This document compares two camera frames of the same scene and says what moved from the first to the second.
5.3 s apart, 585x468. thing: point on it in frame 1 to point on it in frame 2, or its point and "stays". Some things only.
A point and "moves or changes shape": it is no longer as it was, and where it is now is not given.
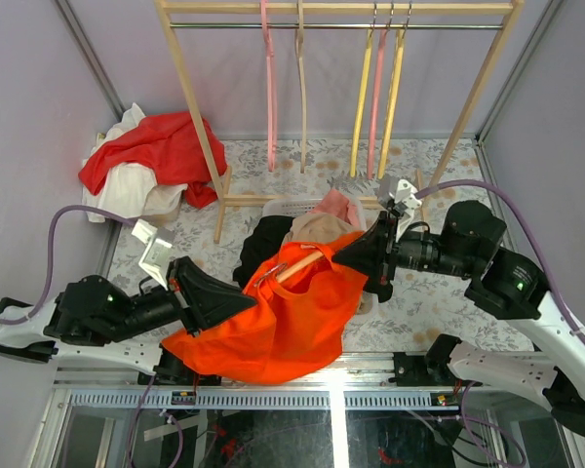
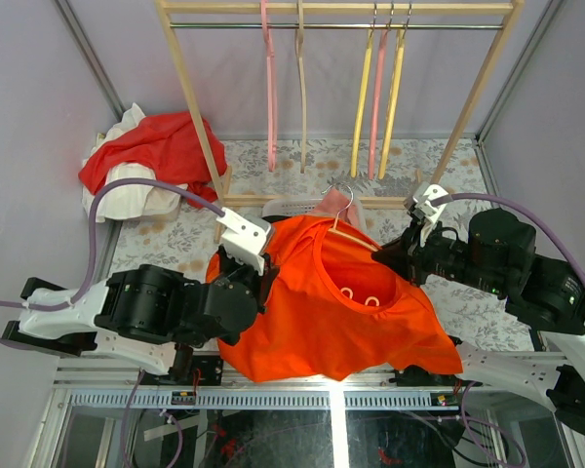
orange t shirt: [292, 332] moves or changes shape
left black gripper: [203, 300] to [263, 281]
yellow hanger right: [401, 35] stays
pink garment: [336, 203] stays
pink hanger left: [270, 88] stays
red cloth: [170, 146] stays
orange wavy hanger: [281, 274] to [349, 236]
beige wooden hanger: [299, 35] stays
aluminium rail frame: [348, 414] stays
